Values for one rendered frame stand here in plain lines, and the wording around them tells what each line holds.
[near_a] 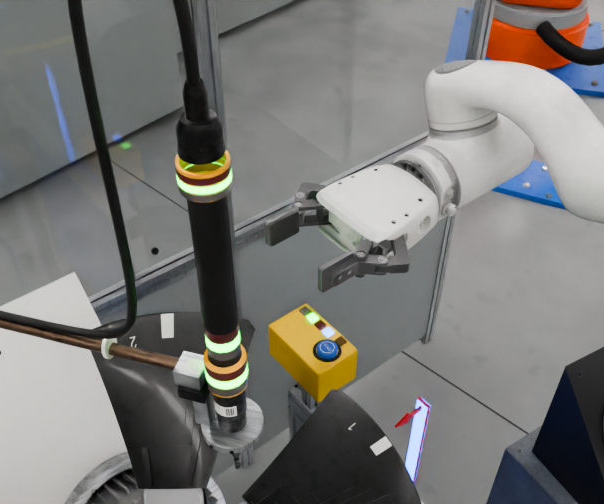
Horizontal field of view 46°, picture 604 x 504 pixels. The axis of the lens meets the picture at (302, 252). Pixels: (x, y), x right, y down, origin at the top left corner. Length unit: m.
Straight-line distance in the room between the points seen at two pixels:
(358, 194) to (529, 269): 2.51
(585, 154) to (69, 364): 0.80
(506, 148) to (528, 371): 2.05
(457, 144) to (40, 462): 0.76
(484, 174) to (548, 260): 2.50
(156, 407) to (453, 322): 2.07
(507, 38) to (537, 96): 3.82
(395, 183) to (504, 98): 0.14
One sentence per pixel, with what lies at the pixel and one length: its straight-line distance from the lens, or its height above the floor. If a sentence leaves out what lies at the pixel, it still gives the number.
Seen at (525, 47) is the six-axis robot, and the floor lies 0.18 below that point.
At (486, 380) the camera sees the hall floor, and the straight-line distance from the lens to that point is 2.77.
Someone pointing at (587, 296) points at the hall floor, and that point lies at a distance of 3.19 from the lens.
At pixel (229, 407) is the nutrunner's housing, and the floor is 1.51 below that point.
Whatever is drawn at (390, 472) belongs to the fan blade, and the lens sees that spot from 1.12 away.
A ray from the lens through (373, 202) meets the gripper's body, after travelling 0.74.
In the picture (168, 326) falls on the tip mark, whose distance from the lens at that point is 0.98.
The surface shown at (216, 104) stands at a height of 1.37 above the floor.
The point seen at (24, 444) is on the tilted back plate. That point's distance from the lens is 1.17.
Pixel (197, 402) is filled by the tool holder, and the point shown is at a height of 1.50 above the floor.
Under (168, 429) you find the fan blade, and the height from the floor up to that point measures 1.33.
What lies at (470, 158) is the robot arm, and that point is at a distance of 0.80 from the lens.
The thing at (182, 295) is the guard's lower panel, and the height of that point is 0.90.
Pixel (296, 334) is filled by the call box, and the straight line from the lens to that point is 1.41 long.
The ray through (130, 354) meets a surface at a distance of 0.79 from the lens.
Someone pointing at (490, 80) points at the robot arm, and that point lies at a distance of 0.76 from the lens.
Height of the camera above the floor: 2.14
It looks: 43 degrees down
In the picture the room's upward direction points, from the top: straight up
